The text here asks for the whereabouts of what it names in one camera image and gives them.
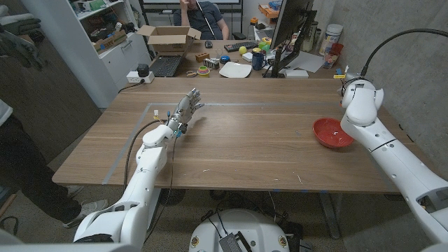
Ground white shelf cabinet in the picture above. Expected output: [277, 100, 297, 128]
[20, 0, 153, 109]

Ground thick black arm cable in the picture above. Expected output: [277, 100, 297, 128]
[122, 119, 165, 192]
[360, 28, 448, 78]

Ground red bowl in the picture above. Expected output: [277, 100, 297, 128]
[312, 117, 354, 149]

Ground dark blue mug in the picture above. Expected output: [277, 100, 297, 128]
[251, 52, 267, 71]

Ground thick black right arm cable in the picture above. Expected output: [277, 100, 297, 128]
[360, 28, 448, 78]

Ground white power strip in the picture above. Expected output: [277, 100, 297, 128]
[126, 71, 155, 84]

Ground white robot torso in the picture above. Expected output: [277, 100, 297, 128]
[188, 209, 291, 252]

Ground black round floor stand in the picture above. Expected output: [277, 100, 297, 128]
[159, 188, 186, 207]

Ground operator right gloved hand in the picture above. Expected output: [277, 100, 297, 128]
[0, 31, 45, 70]

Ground black laptop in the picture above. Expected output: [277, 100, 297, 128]
[149, 36, 195, 78]

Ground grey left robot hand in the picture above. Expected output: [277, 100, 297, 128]
[167, 87, 205, 137]

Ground brown cardboard shelf box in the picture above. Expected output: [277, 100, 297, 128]
[92, 29, 128, 54]

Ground white cylindrical canister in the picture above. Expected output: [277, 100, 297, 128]
[318, 23, 344, 57]

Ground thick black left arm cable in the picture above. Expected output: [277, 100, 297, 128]
[122, 119, 165, 192]

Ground black floor cable loop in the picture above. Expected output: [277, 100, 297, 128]
[0, 216, 19, 242]

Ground striped small box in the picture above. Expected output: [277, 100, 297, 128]
[203, 57, 221, 70]

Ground operator left gloved hand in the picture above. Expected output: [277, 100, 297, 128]
[0, 13, 42, 36]

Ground grey finned device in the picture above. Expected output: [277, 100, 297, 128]
[218, 232, 243, 252]

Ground orange storage box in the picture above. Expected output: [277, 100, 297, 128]
[258, 2, 281, 19]

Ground seated person dark shirt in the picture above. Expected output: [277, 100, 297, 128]
[173, 0, 230, 41]

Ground black keyboard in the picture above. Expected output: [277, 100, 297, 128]
[223, 41, 260, 53]

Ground flat white box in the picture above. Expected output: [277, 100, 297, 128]
[283, 69, 309, 79]

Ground black computer monitor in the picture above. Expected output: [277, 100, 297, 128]
[262, 0, 318, 78]

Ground white plate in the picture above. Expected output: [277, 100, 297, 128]
[218, 61, 253, 79]

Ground standing person black trousers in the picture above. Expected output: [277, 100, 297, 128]
[0, 99, 109, 229]

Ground open cardboard box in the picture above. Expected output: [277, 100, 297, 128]
[136, 24, 202, 57]

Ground white paper sheet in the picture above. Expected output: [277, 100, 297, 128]
[285, 51, 325, 74]

